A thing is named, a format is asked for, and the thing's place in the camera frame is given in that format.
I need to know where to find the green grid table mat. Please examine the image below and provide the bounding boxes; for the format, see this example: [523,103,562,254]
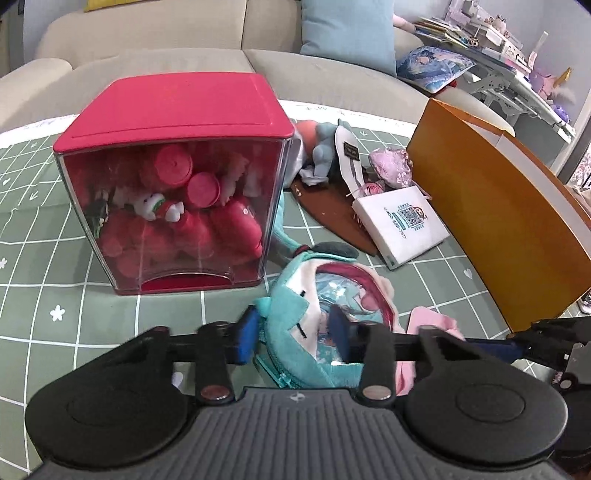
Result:
[1,100,508,479]

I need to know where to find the beige sofa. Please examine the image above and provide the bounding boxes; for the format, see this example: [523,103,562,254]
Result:
[0,0,516,137]

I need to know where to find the white shelf with toys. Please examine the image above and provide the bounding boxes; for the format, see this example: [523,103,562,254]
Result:
[414,1,576,145]

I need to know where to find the white printed small box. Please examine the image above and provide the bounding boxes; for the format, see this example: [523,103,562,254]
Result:
[352,186,450,270]

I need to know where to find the orange cardboard box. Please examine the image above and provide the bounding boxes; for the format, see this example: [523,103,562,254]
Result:
[407,99,590,331]

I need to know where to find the anime print cushion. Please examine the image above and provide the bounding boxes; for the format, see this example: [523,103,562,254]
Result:
[397,46,476,94]

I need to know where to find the brown leather piece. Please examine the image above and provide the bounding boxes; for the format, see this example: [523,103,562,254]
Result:
[290,179,378,256]

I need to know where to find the blue plush toy red ball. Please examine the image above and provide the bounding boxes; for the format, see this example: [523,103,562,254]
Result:
[295,119,351,187]

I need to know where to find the red lidded clear toy box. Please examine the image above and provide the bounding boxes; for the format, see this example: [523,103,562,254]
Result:
[53,72,294,295]

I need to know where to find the teal plush doll bag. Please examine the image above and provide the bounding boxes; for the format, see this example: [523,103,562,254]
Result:
[256,198,404,389]

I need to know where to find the pink soft cloth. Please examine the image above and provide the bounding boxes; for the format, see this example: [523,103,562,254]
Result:
[394,307,466,396]

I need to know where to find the pink brocade pouch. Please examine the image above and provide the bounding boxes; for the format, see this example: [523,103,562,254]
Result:
[362,148,414,196]

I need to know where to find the yellow cushion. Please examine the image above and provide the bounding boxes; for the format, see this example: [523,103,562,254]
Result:
[84,0,135,12]

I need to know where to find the light blue cushion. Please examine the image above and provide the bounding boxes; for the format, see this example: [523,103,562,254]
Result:
[301,0,397,77]

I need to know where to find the silver grey cloth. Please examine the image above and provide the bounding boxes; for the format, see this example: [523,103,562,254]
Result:
[283,130,308,189]

